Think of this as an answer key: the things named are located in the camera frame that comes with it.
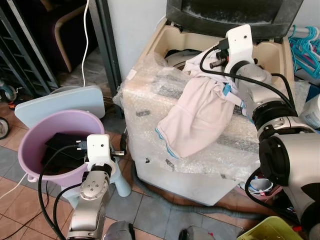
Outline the yellow-green plastic basket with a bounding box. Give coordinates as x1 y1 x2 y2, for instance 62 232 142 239
237 216 304 240

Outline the white hanging cable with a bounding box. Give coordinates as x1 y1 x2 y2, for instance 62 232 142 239
81 0 91 89

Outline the dark clothes pile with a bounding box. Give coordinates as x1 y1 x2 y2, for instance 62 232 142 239
42 132 91 174

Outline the black small wheel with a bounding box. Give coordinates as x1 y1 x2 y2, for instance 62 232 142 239
0 117 11 141

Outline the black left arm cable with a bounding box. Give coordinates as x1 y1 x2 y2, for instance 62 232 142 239
37 143 90 240

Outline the grey robot left foot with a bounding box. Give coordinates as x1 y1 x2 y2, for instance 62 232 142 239
102 220 136 240

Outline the grey robot right foot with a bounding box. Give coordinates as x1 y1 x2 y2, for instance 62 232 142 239
178 225 217 240

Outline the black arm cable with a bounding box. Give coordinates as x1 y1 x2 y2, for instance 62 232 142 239
199 47 297 110
37 143 90 240

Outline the beige top-load washing machine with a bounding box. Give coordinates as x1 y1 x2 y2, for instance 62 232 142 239
116 15 302 207

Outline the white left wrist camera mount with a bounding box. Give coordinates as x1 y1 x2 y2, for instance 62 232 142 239
86 134 112 169

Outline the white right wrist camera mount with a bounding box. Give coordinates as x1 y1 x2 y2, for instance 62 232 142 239
225 24 254 64

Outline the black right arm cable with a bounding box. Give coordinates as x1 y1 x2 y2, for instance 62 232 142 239
199 47 297 110

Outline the teal plastic hangers bunch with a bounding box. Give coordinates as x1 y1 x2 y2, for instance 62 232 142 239
289 25 320 81

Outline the grey robot foot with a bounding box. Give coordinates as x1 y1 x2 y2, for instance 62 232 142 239
102 220 136 240
178 225 217 240

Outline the pale pink garment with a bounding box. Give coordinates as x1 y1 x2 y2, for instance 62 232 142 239
155 59 247 159

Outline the light blue plastic stool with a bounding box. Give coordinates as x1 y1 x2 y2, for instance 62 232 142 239
14 85 134 199

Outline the wooden chair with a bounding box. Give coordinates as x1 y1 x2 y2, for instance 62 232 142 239
40 0 90 73

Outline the dark grey washer lid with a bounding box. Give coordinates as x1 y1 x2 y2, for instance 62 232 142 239
165 0 304 39

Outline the purple plastic bucket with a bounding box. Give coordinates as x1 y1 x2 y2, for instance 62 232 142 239
17 109 106 189

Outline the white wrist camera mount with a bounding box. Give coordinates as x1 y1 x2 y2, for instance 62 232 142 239
86 134 112 169
225 24 254 64

